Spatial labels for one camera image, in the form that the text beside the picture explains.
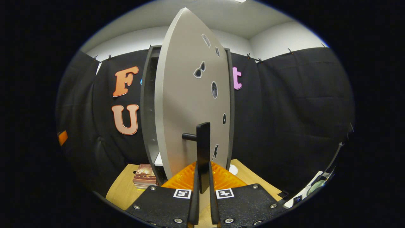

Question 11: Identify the brown cover book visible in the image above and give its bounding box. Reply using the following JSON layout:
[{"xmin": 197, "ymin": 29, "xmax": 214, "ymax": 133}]
[{"xmin": 132, "ymin": 164, "xmax": 158, "ymax": 187}]

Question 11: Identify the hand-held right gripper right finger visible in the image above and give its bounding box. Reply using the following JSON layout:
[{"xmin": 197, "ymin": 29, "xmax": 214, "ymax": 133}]
[{"xmin": 208, "ymin": 161, "xmax": 287, "ymax": 228}]

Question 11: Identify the white cabinet door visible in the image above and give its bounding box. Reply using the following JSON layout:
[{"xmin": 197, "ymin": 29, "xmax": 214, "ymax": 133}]
[{"xmin": 154, "ymin": 7, "xmax": 231, "ymax": 181}]

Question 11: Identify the dark grey cabinet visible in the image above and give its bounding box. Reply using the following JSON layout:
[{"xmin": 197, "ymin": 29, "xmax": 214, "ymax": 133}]
[{"xmin": 140, "ymin": 45, "xmax": 235, "ymax": 186}]

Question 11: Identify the black cabinet door handle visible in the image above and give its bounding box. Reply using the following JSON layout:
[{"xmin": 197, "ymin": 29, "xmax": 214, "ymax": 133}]
[{"xmin": 182, "ymin": 122, "xmax": 211, "ymax": 194}]

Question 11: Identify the black backdrop cloth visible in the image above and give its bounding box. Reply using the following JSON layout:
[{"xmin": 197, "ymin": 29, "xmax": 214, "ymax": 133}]
[{"xmin": 56, "ymin": 44, "xmax": 355, "ymax": 197}]

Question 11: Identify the white side desk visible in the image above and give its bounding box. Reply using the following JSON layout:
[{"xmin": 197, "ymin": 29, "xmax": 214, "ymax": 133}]
[{"xmin": 285, "ymin": 171, "xmax": 334, "ymax": 208}]

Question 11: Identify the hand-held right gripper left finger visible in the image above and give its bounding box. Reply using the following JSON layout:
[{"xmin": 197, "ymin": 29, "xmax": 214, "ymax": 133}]
[{"xmin": 126, "ymin": 161, "xmax": 200, "ymax": 228}]

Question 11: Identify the row of black clips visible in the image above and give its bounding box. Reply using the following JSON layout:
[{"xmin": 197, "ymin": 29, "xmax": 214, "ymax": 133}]
[{"xmin": 93, "ymin": 44, "xmax": 328, "ymax": 64}]

